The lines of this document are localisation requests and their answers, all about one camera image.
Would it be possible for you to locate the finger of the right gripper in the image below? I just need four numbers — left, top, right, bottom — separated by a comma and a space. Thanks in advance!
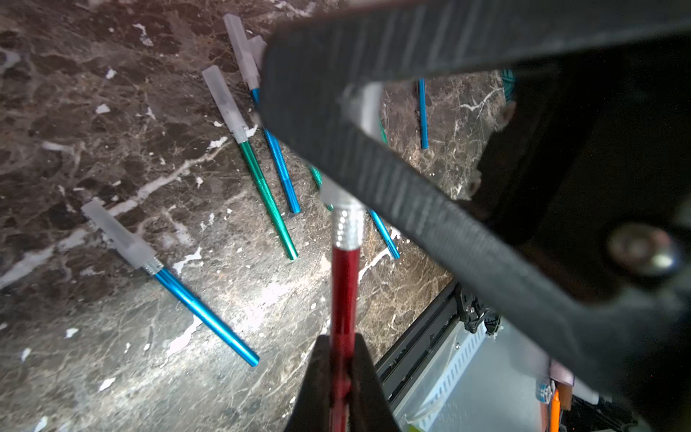
263, 1, 690, 108

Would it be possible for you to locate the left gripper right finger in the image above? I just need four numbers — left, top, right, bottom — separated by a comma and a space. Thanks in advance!
350, 334, 399, 432

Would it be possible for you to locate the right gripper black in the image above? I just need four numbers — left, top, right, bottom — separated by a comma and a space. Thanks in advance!
260, 32, 690, 400

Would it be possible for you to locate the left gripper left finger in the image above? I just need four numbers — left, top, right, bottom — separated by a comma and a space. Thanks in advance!
284, 335, 331, 432

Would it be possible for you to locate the red carving knife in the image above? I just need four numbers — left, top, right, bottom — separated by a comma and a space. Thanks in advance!
320, 176, 365, 431

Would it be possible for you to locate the green carving knife middle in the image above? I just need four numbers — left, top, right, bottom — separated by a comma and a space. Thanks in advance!
248, 35, 322, 213

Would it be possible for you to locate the green carving knife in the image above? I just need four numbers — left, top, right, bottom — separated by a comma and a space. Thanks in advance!
248, 35, 322, 213
203, 66, 298, 260

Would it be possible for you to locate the blue carving knife middle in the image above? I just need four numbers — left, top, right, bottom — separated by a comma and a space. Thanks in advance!
222, 13, 302, 216

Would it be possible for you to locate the blue carving knife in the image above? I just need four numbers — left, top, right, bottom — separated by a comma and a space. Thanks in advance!
417, 78, 429, 149
222, 13, 302, 216
81, 201, 260, 367
369, 210, 401, 260

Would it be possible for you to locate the green carving knife left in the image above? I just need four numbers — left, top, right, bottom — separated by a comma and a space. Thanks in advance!
203, 66, 298, 260

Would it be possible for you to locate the blue carving knife right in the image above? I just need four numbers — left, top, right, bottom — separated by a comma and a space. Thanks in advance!
417, 78, 429, 149

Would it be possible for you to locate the blue carving knife front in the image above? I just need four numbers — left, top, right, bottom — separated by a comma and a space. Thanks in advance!
369, 210, 401, 260

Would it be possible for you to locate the blue carving knife left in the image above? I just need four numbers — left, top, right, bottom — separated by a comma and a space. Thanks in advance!
81, 201, 260, 367

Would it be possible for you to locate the white slotted cable duct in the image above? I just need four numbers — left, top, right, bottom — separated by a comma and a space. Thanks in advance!
393, 323, 487, 431

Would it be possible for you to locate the black front mounting rail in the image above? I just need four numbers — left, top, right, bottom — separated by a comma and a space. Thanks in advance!
375, 280, 489, 410

